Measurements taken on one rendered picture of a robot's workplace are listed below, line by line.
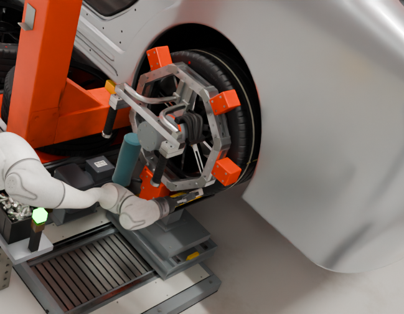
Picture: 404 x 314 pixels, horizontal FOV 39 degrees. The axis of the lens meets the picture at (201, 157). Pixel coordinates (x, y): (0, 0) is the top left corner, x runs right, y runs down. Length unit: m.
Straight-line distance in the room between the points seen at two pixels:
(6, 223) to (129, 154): 0.62
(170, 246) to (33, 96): 0.98
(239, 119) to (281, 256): 1.32
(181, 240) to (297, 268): 0.83
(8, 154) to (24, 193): 0.17
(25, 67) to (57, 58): 0.14
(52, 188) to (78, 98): 0.86
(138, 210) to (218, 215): 1.28
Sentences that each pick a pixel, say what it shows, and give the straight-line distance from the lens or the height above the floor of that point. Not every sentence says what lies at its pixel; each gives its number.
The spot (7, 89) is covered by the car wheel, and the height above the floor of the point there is 0.49.
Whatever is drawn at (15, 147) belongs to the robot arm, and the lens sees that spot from 1.98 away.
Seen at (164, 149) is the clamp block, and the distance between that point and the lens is 2.20.
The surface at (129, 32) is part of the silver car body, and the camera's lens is 2.79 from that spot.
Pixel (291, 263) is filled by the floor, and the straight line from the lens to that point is 3.42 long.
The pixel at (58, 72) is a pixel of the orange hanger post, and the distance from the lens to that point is 2.51.
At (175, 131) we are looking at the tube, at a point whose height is 1.01.
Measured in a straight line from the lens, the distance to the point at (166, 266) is 2.85.
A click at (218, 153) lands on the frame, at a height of 0.92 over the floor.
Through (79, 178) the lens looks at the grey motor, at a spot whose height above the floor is 0.41.
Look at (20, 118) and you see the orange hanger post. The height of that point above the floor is 0.66.
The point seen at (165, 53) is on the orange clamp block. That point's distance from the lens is 2.50.
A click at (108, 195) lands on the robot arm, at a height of 0.66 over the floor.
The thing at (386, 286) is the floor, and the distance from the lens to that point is 3.70.
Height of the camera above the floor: 2.18
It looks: 34 degrees down
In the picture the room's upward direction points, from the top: 22 degrees clockwise
